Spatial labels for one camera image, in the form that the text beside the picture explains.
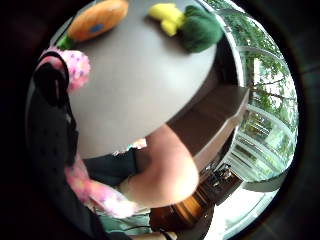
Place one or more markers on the pink plush toy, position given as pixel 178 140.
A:
pixel 78 68

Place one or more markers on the orange plush carrot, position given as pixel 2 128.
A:
pixel 96 20

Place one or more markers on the the person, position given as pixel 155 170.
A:
pixel 111 166

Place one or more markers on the green yellow plush vegetable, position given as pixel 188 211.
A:
pixel 200 30

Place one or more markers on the brown wooden bench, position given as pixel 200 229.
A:
pixel 213 116

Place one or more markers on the brown wooden chair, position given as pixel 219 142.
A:
pixel 181 210

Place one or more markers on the glass railing with metal frame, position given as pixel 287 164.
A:
pixel 266 110

